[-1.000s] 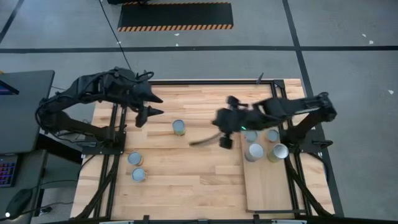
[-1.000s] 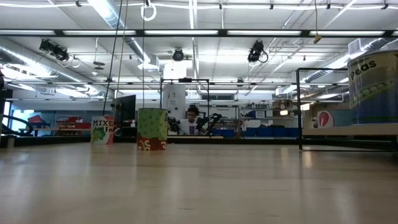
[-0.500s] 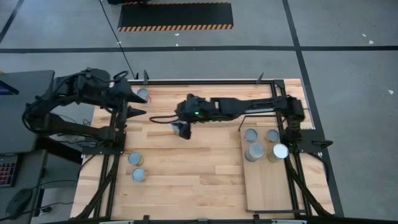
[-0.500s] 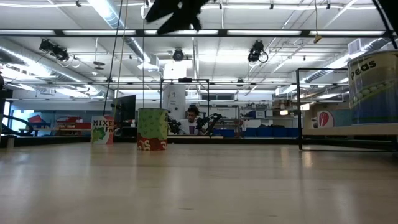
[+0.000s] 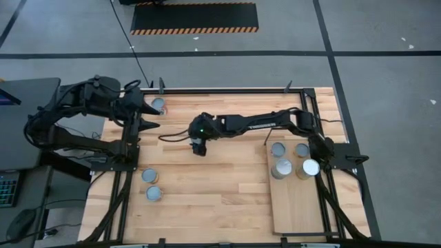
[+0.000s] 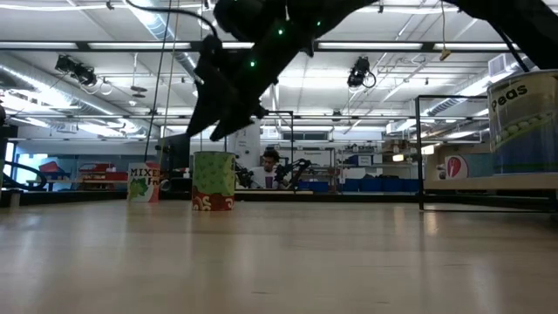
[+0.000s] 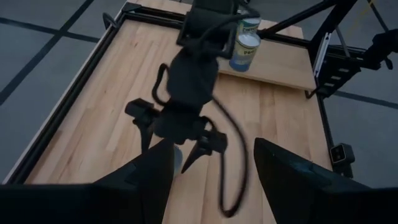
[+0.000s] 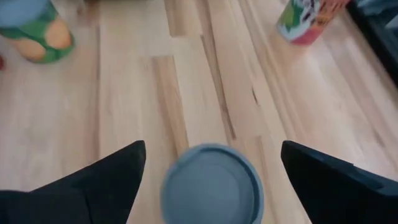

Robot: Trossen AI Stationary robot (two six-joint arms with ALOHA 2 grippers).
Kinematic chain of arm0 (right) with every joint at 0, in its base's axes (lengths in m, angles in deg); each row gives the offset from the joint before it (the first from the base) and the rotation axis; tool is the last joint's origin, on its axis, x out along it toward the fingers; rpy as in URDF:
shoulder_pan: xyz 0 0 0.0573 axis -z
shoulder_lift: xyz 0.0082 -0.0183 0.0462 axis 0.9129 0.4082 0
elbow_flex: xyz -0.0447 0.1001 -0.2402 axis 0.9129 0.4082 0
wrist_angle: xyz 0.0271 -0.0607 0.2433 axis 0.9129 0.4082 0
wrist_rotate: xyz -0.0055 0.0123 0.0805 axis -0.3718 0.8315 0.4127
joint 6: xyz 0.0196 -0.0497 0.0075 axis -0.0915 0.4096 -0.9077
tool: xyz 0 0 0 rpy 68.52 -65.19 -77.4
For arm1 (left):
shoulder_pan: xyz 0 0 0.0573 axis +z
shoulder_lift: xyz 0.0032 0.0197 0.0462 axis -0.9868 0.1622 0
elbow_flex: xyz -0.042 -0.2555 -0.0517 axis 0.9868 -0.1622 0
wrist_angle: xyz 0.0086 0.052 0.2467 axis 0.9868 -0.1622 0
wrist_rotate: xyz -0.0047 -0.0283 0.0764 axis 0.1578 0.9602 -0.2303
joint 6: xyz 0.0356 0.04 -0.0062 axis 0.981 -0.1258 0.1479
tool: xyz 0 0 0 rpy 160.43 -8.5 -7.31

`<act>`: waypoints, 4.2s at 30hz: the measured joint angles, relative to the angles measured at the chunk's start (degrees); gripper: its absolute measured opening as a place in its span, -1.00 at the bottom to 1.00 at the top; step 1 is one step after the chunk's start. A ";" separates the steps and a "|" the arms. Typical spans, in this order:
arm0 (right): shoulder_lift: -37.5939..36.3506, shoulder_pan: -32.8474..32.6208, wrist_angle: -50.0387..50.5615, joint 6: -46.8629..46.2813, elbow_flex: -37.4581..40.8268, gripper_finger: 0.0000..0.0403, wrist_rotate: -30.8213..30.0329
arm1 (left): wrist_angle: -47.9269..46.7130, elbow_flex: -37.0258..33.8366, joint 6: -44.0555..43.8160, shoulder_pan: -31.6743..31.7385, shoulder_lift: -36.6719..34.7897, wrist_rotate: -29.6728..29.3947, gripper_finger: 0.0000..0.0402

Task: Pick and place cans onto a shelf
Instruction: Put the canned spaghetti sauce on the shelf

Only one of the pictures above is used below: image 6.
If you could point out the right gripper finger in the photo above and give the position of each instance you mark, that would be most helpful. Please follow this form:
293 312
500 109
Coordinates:
202 107
240 115

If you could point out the can with green red label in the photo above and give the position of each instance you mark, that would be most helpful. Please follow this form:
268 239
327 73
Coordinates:
213 179

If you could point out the mixed fruit can white red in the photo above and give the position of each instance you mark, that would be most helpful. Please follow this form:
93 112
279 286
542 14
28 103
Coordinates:
141 181

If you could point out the peas can cream blue label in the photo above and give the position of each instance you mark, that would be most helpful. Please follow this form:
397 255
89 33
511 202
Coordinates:
523 126

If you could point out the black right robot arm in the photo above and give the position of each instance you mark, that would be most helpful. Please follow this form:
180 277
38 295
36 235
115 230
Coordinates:
523 26

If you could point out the small black robot arm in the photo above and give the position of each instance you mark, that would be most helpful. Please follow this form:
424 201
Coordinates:
243 176
296 168

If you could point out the white column with sign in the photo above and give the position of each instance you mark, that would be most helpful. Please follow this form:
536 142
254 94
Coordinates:
246 148

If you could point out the black monitor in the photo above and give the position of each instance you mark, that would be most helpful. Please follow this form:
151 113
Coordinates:
176 152

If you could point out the person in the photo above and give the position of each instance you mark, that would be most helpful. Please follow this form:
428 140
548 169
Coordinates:
266 176

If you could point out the blue storage bin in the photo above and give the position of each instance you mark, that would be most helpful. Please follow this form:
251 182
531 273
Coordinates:
371 184
351 185
315 186
401 185

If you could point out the red storage bin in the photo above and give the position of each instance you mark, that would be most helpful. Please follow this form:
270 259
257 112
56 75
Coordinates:
104 175
50 168

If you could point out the blue bin with white label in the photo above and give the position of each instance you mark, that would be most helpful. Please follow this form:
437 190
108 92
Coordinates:
359 160

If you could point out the black beam with light strips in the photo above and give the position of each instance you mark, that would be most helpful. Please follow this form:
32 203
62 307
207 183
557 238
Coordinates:
83 45

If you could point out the hanging yellow plug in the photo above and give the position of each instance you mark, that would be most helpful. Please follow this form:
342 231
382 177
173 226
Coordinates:
445 55

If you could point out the beige box with red logo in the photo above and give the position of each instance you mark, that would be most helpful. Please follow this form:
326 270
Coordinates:
455 167

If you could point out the grey vent box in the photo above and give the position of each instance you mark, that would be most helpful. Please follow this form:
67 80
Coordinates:
497 64

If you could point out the thin black workstation frame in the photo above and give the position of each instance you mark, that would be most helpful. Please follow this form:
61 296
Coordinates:
292 131

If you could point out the silver ventilation duct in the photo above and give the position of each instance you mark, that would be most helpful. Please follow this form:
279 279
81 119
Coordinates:
462 93
152 22
43 85

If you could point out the black camera with white coil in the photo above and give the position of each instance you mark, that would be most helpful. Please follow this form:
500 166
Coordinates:
359 72
76 70

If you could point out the black aluminium table frame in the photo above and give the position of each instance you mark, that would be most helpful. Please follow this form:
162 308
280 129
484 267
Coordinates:
87 197

